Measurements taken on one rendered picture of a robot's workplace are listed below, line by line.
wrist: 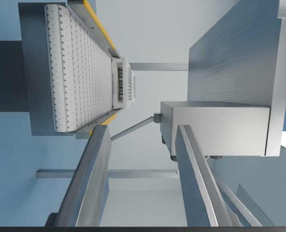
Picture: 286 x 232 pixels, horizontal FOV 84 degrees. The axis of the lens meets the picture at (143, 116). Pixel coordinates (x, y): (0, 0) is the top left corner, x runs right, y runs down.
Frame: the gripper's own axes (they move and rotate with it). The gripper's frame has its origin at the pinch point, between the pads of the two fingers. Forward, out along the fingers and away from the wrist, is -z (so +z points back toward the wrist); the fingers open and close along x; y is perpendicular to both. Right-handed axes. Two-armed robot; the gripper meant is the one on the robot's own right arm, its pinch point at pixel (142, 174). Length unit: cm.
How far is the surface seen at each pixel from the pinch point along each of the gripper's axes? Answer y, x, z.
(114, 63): 21, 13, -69
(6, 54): 7, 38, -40
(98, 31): 2.3, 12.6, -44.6
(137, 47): 100, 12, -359
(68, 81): 7.8, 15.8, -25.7
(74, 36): 0.9, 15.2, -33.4
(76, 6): -4.5, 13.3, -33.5
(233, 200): 105, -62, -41
